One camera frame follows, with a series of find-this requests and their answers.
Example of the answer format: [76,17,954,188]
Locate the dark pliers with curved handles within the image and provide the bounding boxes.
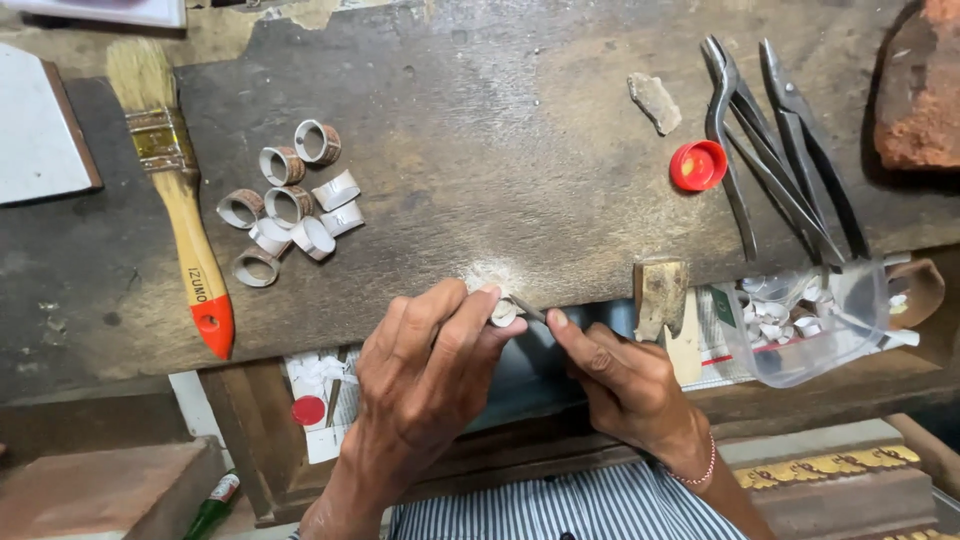
[700,33,846,268]

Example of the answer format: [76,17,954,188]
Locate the clear plastic container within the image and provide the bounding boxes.
[712,258,892,390]

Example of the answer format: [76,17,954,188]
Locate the gold ornamented wooden frame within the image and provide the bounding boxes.
[733,444,922,491]

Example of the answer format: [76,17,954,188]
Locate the person's right hand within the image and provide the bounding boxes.
[546,307,715,471]

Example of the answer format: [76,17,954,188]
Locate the printed paper with white scraps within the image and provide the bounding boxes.
[283,347,363,466]

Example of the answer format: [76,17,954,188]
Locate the white paper sheet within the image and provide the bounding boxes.
[0,0,188,30]

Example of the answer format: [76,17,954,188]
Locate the round red lid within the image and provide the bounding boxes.
[291,395,327,428]

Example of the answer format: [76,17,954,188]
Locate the wooden bench pin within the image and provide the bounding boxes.
[633,258,704,387]

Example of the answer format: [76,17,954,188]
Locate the heap of white rings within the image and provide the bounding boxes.
[736,274,841,349]

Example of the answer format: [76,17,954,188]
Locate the green glass bottle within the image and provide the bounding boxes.
[182,468,243,540]

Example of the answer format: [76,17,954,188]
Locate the wooden paintbrush with orange tip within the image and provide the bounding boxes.
[105,37,236,361]

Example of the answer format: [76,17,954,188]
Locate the thin metal file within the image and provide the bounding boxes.
[510,294,550,325]

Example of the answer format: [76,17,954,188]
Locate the grey stone fragment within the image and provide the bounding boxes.
[627,72,684,137]

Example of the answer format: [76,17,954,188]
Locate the pink bead bracelet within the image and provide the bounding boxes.
[664,432,718,487]

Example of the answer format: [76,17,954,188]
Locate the striped shirt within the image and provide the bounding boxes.
[288,459,751,540]

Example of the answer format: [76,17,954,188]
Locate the person's left hand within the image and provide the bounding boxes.
[352,278,531,483]

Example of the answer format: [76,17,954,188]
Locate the white tile board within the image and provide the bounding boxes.
[0,42,104,207]

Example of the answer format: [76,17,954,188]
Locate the brown curved wooden piece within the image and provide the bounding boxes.
[887,258,947,331]

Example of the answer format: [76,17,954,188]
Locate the cluster of metal ring bands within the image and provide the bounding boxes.
[216,118,366,289]

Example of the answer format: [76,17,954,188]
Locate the red brick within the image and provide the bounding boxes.
[873,0,960,172]

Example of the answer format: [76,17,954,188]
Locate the brown wooden block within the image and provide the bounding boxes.
[0,436,228,540]

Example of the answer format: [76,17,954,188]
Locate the red plastic bottle cap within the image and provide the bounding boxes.
[669,139,729,193]

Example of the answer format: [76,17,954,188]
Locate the dark pliers with straight handles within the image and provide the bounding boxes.
[758,38,872,264]

